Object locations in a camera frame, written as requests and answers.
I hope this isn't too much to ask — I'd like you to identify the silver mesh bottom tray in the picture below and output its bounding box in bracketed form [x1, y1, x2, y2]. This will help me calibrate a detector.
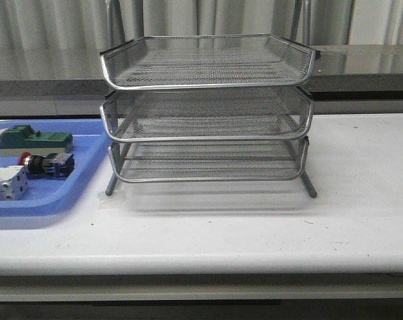
[109, 137, 309, 183]

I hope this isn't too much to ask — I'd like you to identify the silver mesh tray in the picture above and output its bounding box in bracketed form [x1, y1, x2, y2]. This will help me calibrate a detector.
[100, 87, 314, 143]
[100, 34, 320, 91]
[109, 137, 309, 183]

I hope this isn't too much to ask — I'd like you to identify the silver mesh top tray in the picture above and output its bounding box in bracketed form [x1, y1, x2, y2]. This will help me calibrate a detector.
[100, 34, 320, 91]

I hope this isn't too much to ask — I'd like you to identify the grey metal rack frame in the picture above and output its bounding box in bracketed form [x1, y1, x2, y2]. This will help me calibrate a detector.
[99, 39, 322, 199]

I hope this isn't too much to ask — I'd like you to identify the red emergency stop button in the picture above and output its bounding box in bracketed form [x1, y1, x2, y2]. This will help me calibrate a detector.
[18, 152, 75, 179]

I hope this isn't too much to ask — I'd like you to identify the blue plastic tray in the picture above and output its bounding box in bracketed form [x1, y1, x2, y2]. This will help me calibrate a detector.
[0, 119, 110, 217]

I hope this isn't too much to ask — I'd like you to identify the white electrical block component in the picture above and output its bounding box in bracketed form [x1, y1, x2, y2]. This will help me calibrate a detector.
[0, 165, 28, 201]

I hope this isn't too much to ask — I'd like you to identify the green terminal block component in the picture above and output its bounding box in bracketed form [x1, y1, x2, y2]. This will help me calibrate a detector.
[0, 125, 73, 156]

